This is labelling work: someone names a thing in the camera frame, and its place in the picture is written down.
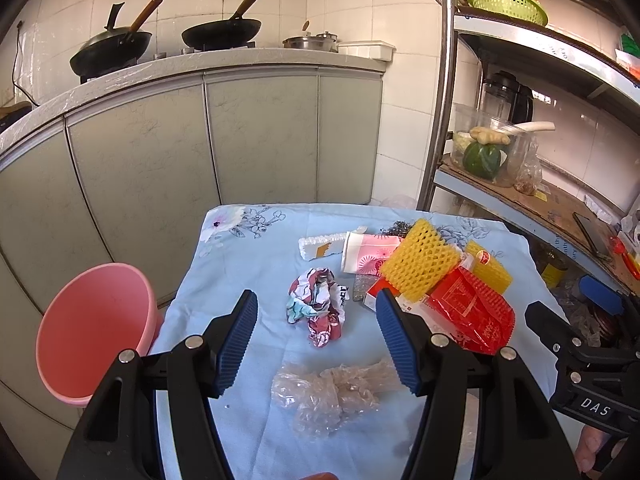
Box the green pepper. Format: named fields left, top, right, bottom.
left=462, top=142, right=506, bottom=181

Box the pink white paper bag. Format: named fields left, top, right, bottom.
left=341, top=232, right=402, bottom=278

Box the white foam piece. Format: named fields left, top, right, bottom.
left=298, top=233, right=347, bottom=261

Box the white radish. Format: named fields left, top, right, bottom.
left=501, top=122, right=555, bottom=134

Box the black frying pan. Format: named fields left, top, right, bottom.
left=181, top=0, right=262, bottom=51

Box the induction cooker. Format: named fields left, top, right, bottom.
left=0, top=101, right=32, bottom=132

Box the white red medicine box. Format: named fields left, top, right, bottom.
left=361, top=276, right=434, bottom=319

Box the metal shelf rack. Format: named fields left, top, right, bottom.
left=418, top=0, right=639, bottom=295

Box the person's right hand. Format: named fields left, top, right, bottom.
left=574, top=426, right=611, bottom=479

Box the red plastic snack bag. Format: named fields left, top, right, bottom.
left=427, top=266, right=515, bottom=356

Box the yellow tin can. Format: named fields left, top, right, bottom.
left=537, top=252, right=568, bottom=289

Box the white plastic tray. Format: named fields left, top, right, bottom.
left=337, top=40, right=396, bottom=63

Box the ginger root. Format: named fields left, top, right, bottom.
left=470, top=126, right=511, bottom=145

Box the grey kitchen cabinet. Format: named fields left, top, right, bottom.
left=1, top=49, right=385, bottom=479

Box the clear plastic container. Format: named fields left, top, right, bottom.
left=449, top=104, right=533, bottom=188

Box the steel pot with lid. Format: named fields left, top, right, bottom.
left=282, top=20, right=338, bottom=53

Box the black blender jug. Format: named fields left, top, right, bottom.
left=480, top=70, right=534, bottom=125

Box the black power cable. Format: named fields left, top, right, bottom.
left=10, top=20, right=42, bottom=108

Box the black wok with lid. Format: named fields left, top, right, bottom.
left=70, top=0, right=164, bottom=84

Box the clear plastic wrap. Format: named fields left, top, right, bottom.
left=271, top=359, right=402, bottom=438

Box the colourful wrapper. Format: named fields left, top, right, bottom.
left=285, top=268, right=349, bottom=348

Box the black smartphone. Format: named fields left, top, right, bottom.
left=573, top=212, right=611, bottom=260

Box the green plastic basket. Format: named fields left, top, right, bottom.
left=466, top=0, right=549, bottom=27

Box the light blue floral cloth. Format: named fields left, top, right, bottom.
left=148, top=202, right=569, bottom=480

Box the pink plastic bucket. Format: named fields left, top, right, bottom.
left=36, top=262, right=162, bottom=408

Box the large yellow foam net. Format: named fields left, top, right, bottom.
left=380, top=219, right=460, bottom=302

